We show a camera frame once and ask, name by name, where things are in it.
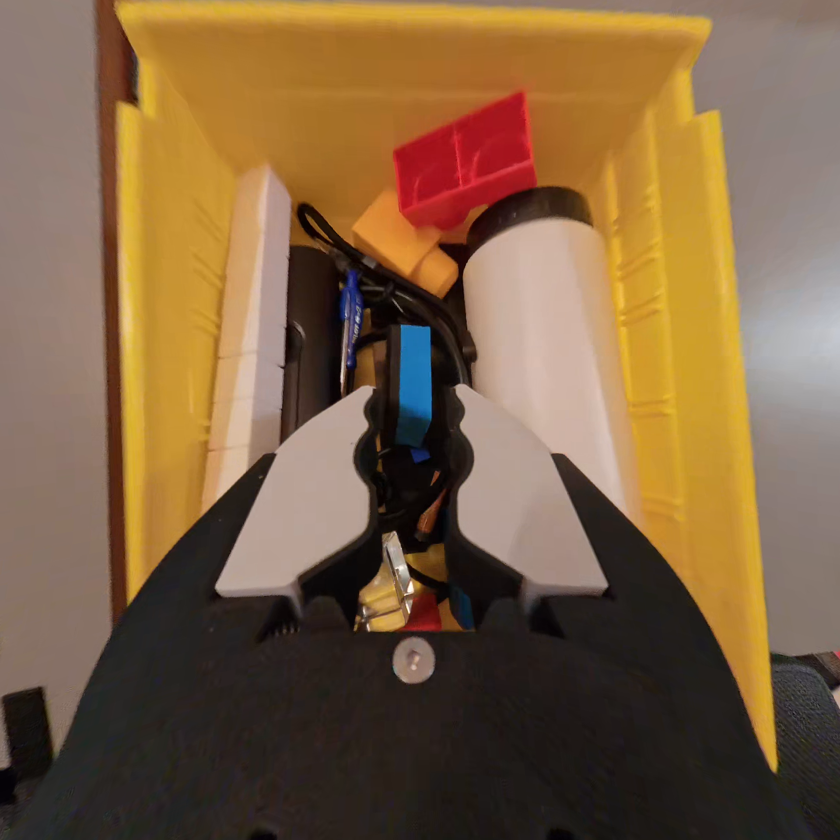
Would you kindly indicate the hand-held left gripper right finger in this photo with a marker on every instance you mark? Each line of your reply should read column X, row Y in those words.
column 525, row 512

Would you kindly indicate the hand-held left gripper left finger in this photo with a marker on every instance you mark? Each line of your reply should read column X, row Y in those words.
column 302, row 512

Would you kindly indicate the blue foam eraser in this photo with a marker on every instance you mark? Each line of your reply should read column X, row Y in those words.
column 415, row 374

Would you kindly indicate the yellow plastic bin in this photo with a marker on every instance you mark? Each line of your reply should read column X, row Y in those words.
column 394, row 79

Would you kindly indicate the clear acrylic block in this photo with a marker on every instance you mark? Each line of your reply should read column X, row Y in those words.
column 390, row 584

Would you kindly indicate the blue toy block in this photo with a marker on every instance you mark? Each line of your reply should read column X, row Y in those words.
column 461, row 607

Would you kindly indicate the small red cube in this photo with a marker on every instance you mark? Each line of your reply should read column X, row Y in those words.
column 426, row 617

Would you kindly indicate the white bottle black cap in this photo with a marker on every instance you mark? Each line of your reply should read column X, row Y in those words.
column 544, row 328

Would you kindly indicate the blue ballpoint pen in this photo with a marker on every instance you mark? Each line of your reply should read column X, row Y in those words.
column 352, row 308

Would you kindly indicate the long white box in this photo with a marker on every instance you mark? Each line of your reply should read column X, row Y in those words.
column 256, row 295

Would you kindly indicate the orange toy brick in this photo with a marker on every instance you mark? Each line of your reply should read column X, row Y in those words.
column 394, row 243

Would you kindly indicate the red toy brick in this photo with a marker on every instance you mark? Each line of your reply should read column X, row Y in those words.
column 459, row 164

